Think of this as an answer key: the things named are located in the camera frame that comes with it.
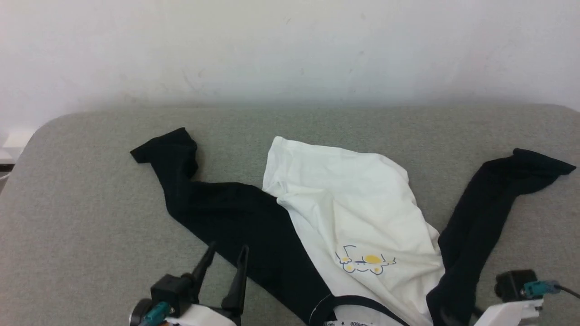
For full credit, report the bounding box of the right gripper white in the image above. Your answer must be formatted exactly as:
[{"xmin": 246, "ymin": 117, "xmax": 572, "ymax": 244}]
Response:
[{"xmin": 474, "ymin": 299, "xmax": 544, "ymax": 326}]

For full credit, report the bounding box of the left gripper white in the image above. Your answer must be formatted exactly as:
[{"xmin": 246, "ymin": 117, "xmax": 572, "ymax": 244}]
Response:
[{"xmin": 165, "ymin": 242, "xmax": 249, "ymax": 326}]

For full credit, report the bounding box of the white shirt with black sleeves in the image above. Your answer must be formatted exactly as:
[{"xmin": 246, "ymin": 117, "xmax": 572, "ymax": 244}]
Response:
[{"xmin": 130, "ymin": 127, "xmax": 577, "ymax": 326}]

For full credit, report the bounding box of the grey fabric sofa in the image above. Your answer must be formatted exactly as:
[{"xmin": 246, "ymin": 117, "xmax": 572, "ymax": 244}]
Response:
[{"xmin": 0, "ymin": 103, "xmax": 580, "ymax": 326}]

